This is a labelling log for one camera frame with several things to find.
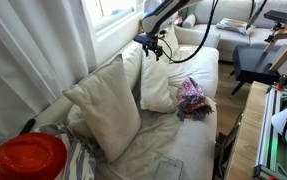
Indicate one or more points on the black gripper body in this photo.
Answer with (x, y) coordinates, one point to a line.
(149, 44)

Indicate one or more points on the beige throw pillow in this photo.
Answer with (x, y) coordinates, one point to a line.
(155, 94)
(108, 107)

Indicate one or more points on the red patterned fringed cloth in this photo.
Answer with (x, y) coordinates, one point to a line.
(192, 103)

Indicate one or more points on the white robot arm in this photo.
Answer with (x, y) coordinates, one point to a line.
(156, 20)

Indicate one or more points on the beige fabric couch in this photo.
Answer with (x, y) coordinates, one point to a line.
(190, 141)

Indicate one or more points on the patterned cushion on sofa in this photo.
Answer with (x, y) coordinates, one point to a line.
(235, 26)

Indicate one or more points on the white curtain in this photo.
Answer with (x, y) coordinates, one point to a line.
(45, 47)

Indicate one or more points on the clear acrylic stand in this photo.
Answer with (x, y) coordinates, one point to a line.
(164, 167)

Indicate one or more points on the grey striped blanket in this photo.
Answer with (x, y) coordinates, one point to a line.
(81, 162)

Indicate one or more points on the wooden table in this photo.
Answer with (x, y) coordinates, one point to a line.
(243, 155)

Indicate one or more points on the red hat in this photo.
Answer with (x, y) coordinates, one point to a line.
(32, 156)

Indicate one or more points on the window frame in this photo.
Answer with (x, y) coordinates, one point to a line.
(112, 19)

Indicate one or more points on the black camera on stand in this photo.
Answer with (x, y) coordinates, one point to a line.
(280, 19)

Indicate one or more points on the aluminium frame rig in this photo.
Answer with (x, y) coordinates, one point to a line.
(271, 159)

